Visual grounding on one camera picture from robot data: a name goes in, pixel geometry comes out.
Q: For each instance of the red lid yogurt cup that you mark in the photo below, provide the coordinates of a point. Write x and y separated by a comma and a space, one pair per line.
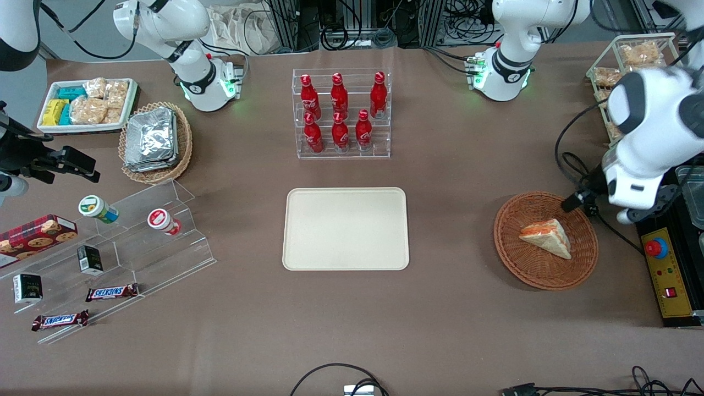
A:
160, 220

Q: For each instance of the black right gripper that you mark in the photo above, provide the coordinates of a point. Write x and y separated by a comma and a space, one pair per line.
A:
17, 155

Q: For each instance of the dark brown round wicker basket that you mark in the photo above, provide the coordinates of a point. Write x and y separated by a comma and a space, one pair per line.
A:
525, 264

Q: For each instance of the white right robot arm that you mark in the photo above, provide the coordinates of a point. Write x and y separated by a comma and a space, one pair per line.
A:
187, 27

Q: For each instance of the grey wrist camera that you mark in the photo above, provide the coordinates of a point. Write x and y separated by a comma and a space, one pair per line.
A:
11, 188
625, 216

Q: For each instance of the green lid yogurt cup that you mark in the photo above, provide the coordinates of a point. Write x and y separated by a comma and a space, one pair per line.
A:
96, 209

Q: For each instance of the beige plastic serving tray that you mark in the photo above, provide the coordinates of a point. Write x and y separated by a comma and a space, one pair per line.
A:
345, 228

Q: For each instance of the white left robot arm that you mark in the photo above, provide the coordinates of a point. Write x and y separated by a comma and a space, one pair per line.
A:
654, 110

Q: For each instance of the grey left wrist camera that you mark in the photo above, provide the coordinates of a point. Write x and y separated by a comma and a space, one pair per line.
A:
625, 216

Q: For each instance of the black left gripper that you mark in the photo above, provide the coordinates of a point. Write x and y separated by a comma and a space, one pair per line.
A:
594, 186

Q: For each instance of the clear plastic container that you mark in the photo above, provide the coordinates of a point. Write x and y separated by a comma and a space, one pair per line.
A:
694, 192

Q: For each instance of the small black carton box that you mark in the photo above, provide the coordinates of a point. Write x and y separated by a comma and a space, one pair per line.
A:
89, 259
27, 289

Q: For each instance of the small silver device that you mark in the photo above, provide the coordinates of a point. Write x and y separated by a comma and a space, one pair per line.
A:
358, 390

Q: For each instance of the clear acrylic stepped shelf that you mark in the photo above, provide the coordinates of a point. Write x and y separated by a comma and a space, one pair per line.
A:
137, 256

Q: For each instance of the red tartan cookie box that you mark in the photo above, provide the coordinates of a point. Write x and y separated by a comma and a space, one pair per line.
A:
33, 239

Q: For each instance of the Snickers chocolate bar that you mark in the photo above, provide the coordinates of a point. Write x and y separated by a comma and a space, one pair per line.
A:
60, 320
113, 292

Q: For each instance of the triangular wrapped sandwich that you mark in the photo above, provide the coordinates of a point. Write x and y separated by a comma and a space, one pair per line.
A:
550, 239

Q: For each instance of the light tan wicker basket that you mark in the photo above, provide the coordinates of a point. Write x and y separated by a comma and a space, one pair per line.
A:
185, 146

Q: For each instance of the white rectangular snack tray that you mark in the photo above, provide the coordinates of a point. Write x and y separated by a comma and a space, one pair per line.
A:
82, 129

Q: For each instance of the clear rice cracker pack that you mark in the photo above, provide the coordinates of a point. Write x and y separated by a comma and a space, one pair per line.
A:
606, 77
641, 54
88, 111
117, 93
94, 88
114, 115

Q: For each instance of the yellow black emergency stop box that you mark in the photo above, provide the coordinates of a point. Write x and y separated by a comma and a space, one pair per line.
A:
668, 286

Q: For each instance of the teal snack pack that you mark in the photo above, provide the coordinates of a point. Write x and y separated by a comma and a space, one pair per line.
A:
65, 115
71, 92

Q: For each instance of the clear acrylic bottle rack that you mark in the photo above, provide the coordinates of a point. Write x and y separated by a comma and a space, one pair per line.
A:
355, 91

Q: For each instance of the beige cloth bag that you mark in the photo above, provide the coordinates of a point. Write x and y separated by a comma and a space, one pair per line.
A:
236, 27

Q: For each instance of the yellow snack pack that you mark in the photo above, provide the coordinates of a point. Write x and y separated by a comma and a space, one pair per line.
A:
54, 113

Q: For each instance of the red cola bottle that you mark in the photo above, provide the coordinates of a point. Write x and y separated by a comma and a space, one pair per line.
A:
311, 102
313, 137
339, 99
363, 133
340, 135
378, 99

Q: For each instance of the stack of silver foil packs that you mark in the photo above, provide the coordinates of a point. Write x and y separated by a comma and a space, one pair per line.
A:
151, 140

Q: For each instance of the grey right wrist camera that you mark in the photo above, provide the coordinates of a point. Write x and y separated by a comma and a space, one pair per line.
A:
11, 188

